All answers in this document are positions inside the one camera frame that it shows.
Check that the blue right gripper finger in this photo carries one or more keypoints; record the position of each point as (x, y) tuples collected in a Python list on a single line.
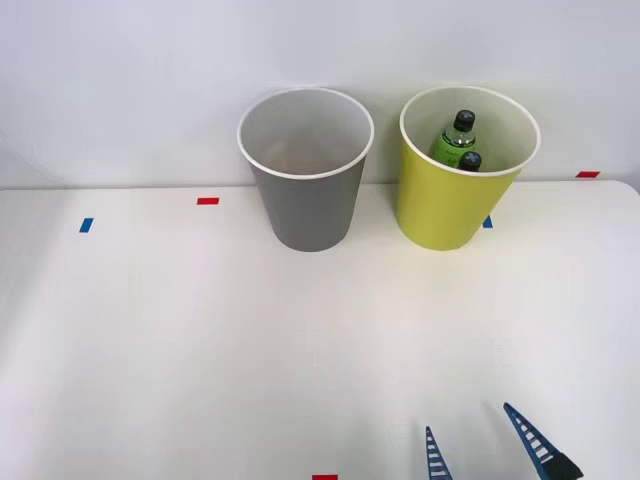
[(436, 457), (545, 457)]

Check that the yellow-green plastic waste bin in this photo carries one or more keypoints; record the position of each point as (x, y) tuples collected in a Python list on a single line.
[(445, 210)]

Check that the grey plastic waste bin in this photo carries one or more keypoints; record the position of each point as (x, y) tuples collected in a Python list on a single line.
[(310, 210)]

